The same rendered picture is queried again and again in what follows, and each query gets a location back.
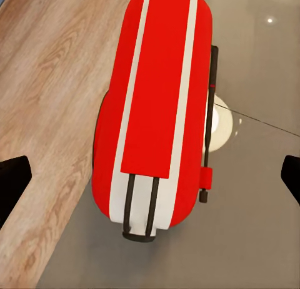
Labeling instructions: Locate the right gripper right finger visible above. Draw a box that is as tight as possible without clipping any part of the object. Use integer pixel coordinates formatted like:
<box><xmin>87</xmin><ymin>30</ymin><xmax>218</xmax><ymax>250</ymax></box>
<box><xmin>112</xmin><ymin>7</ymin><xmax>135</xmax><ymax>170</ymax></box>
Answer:
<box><xmin>281</xmin><ymin>155</ymin><xmax>300</xmax><ymax>204</ymax></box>

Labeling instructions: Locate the radio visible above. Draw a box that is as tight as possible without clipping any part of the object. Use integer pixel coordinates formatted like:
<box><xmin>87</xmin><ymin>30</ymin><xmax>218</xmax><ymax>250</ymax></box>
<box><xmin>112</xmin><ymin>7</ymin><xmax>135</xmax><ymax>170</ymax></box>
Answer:
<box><xmin>92</xmin><ymin>0</ymin><xmax>219</xmax><ymax>243</ymax></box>

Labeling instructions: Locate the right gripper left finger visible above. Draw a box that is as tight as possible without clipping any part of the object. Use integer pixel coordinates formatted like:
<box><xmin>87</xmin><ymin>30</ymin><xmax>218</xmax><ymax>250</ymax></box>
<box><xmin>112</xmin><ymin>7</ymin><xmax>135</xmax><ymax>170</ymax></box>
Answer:
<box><xmin>0</xmin><ymin>155</ymin><xmax>32</xmax><ymax>229</ymax></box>

